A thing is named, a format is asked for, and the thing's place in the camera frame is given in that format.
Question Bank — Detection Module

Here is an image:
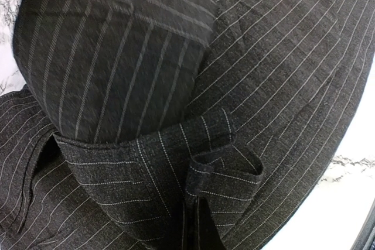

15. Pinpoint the black pinstriped long sleeve shirt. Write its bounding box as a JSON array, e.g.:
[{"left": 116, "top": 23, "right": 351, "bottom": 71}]
[{"left": 1, "top": 0, "right": 374, "bottom": 249}]

